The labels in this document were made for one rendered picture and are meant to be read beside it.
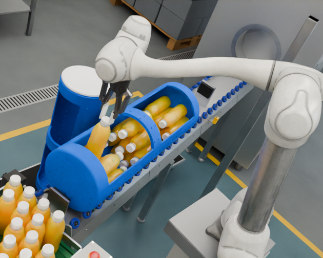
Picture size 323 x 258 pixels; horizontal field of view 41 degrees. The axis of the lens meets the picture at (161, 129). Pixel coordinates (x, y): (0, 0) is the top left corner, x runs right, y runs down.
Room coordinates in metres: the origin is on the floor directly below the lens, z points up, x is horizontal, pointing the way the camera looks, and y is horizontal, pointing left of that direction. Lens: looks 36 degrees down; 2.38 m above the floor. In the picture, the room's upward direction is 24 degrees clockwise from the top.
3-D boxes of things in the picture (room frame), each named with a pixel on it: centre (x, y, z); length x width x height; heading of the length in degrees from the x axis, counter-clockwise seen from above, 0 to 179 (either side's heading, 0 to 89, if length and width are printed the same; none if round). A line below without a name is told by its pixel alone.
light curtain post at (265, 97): (2.45, -0.52, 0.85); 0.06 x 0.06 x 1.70; 72
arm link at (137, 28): (1.30, 0.21, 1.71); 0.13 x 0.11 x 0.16; 177
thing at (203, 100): (2.40, -0.15, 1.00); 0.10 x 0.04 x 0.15; 72
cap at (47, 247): (0.85, 0.18, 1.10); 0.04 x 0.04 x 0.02
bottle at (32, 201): (1.04, 0.35, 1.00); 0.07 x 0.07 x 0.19
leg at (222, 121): (3.04, -0.44, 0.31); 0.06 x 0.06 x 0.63; 72
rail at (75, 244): (1.06, 0.28, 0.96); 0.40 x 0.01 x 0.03; 72
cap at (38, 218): (0.94, 0.27, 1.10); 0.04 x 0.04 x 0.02
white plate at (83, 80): (1.96, 0.49, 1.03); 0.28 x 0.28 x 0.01
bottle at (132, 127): (1.60, 0.12, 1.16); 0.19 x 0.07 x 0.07; 162
